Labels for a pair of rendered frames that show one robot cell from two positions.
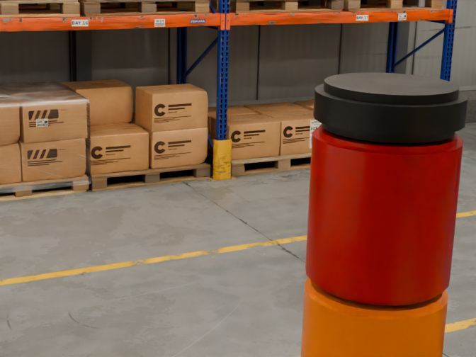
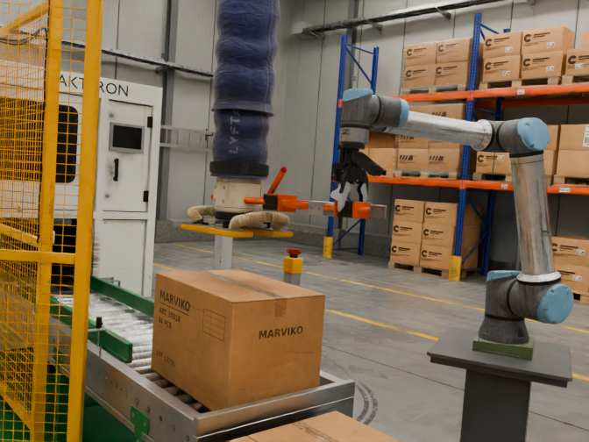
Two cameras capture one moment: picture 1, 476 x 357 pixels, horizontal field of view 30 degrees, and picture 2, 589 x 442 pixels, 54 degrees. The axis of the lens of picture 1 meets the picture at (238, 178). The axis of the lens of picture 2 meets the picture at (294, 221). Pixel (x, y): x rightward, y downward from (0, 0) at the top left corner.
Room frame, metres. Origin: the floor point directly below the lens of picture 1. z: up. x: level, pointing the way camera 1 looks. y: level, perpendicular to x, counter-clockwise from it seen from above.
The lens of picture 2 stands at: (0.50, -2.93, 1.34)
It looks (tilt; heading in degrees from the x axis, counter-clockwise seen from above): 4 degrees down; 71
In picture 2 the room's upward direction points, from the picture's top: 4 degrees clockwise
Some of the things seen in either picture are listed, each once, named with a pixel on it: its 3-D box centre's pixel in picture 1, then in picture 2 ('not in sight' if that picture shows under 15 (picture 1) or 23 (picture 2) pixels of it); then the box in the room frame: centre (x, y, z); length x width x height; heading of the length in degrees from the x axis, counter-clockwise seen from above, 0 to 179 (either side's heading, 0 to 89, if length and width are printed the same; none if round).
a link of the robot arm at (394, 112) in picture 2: not in sight; (386, 111); (1.36, -1.25, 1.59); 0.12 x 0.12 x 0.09; 6
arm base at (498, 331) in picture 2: not in sight; (503, 325); (2.05, -1.04, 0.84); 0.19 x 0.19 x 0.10
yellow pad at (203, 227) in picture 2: not in sight; (215, 225); (0.93, -0.79, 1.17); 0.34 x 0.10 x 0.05; 113
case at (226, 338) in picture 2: not in sight; (233, 333); (1.03, -0.74, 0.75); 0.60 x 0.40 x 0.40; 109
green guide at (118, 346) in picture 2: not in sight; (55, 312); (0.33, 0.26, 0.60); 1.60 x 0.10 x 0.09; 112
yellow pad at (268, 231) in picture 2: not in sight; (255, 226); (1.10, -0.71, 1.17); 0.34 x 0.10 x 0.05; 113
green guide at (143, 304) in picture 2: not in sight; (151, 304); (0.83, 0.46, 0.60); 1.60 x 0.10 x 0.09; 112
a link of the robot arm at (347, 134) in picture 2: not in sight; (353, 137); (1.24, -1.28, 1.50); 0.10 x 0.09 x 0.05; 22
